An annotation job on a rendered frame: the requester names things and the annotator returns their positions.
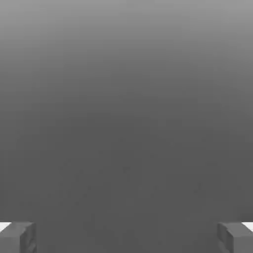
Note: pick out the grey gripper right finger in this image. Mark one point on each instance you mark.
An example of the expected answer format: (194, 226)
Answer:
(238, 239)

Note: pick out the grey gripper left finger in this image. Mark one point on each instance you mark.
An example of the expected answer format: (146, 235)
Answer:
(13, 239)

